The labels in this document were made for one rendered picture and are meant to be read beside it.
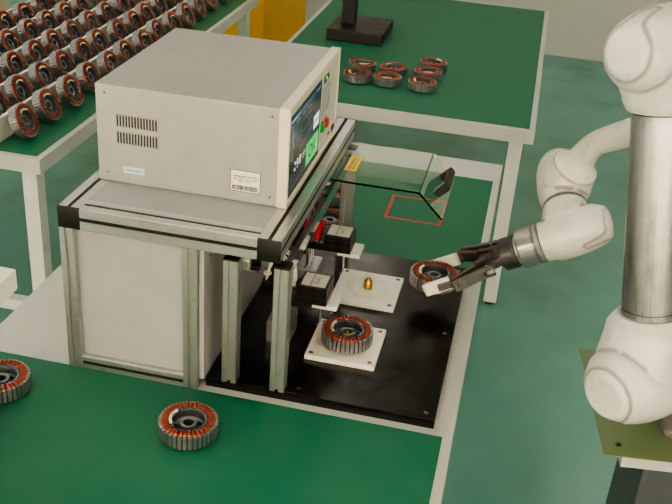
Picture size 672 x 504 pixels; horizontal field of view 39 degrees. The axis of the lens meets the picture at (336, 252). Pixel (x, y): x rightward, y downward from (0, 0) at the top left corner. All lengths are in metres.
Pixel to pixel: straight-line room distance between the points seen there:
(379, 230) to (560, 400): 1.06
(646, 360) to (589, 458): 1.38
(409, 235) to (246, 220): 0.88
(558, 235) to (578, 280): 2.03
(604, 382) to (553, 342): 1.88
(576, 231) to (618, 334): 0.36
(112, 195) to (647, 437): 1.16
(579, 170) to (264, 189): 0.73
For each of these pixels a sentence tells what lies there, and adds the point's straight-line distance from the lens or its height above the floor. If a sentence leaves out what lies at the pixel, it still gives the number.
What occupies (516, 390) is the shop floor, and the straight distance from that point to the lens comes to 3.39.
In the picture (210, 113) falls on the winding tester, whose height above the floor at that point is 1.29.
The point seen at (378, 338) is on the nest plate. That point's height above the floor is 0.78.
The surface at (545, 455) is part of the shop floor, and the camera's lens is 3.14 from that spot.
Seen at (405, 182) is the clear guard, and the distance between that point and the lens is 2.16.
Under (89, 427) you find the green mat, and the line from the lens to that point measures 1.91.
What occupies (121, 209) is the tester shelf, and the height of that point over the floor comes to 1.11.
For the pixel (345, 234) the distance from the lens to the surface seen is 2.22.
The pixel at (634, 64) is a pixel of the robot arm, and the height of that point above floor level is 1.50.
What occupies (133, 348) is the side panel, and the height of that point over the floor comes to 0.81.
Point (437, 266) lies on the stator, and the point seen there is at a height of 0.85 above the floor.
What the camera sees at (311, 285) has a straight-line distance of 2.01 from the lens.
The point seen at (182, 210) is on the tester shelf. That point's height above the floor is 1.11.
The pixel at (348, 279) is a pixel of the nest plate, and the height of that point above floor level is 0.78.
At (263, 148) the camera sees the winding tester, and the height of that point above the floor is 1.23.
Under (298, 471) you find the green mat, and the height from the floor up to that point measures 0.75.
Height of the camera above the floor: 1.93
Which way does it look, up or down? 28 degrees down
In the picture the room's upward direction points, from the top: 4 degrees clockwise
